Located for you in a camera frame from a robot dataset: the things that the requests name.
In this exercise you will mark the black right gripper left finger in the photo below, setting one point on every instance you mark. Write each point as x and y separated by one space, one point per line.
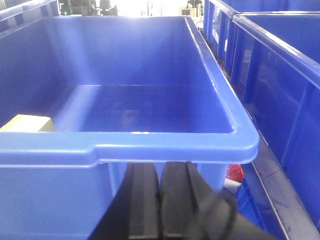
134 211

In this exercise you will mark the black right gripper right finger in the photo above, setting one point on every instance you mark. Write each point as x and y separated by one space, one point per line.
191 210

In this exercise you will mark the yellow foam block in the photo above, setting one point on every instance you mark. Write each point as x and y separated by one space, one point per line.
23 123

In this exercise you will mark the target blue plastic bin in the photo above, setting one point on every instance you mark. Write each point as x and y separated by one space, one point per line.
118 90

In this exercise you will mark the neighbouring blue plastic bin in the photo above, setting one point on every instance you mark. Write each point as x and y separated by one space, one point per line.
276 74

